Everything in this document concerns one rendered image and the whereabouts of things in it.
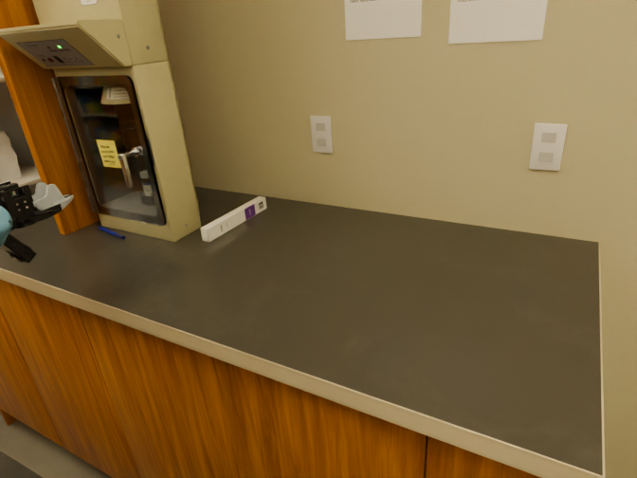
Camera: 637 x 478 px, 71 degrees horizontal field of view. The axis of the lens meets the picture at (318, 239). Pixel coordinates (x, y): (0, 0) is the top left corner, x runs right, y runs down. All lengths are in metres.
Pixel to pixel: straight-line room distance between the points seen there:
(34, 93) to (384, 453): 1.26
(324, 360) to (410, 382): 0.15
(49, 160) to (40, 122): 0.11
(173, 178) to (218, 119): 0.42
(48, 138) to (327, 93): 0.81
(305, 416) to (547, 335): 0.47
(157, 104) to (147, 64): 0.10
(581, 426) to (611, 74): 0.76
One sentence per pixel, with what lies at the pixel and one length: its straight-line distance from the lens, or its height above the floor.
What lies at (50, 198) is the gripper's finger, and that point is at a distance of 1.13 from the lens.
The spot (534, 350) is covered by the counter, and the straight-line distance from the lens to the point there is 0.87.
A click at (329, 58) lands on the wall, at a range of 1.37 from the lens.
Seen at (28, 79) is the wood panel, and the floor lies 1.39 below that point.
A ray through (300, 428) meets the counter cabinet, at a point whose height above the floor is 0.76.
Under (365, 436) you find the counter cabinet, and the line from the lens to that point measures 0.87.
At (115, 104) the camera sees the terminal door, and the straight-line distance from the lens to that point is 1.28.
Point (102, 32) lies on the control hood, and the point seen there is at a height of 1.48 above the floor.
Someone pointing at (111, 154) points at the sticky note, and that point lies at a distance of 1.36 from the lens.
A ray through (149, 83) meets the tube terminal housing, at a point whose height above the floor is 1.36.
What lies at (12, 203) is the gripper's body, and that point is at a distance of 1.08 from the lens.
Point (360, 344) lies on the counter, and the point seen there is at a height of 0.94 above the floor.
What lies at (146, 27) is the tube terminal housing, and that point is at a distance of 1.26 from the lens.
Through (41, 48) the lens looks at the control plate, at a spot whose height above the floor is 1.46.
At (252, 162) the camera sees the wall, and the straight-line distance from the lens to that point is 1.60.
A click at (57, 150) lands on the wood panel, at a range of 1.53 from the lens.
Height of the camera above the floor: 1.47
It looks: 26 degrees down
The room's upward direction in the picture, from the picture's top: 4 degrees counter-clockwise
